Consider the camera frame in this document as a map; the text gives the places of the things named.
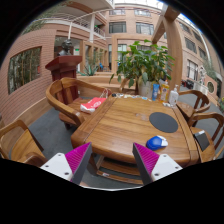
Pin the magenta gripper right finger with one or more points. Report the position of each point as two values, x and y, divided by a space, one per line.
153 166

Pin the dark bust statue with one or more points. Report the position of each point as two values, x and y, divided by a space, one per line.
66 45

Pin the blue white computer mouse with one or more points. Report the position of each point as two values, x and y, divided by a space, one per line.
156 142

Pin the white pump bottle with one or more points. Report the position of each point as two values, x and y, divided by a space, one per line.
173 97

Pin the wooden chair far right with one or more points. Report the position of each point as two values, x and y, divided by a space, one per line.
199 104

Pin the black notebook on chair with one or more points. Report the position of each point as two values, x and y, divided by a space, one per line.
202 139

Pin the wooden chair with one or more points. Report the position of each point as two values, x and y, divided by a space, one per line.
17 143
199 104
210 153

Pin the yellow bottle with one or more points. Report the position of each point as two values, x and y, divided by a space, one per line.
164 91

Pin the round dark mouse pad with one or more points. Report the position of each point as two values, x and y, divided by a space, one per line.
163 122

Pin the wooden chair near right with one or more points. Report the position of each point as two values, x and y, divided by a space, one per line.
210 153

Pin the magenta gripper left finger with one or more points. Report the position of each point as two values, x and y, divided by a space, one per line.
70 166

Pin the wooden chair near left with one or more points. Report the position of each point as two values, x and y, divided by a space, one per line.
17 143

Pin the dark red wooden pedestal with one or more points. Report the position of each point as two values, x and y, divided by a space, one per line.
63 66

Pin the green potted plant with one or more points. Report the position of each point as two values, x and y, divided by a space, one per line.
140 66

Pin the wooden armchair with bag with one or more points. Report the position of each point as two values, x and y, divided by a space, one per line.
67 94

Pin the wooden table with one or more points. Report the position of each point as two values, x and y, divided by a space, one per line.
119 123

